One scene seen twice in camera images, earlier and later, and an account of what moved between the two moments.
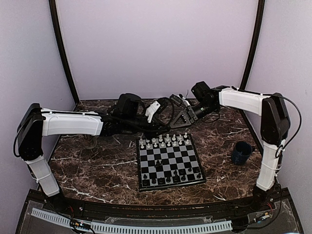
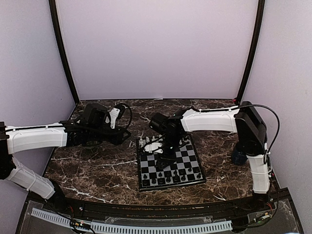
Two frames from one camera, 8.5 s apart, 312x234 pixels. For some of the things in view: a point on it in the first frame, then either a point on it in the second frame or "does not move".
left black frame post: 52,6 does not move
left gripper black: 157,123 → 117,139
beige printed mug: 89,141 does not move
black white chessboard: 168,161 does not move
